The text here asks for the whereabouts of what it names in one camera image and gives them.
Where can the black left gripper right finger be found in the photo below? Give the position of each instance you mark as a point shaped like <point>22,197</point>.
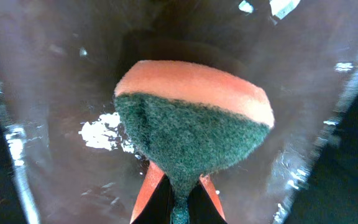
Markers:
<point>201,208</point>

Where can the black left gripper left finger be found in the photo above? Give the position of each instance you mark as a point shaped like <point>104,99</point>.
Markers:
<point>154,202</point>

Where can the orange green scrub sponge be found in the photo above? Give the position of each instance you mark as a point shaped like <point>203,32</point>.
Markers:
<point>191,120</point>

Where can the black water tray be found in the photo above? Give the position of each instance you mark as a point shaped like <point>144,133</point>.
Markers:
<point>60,62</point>

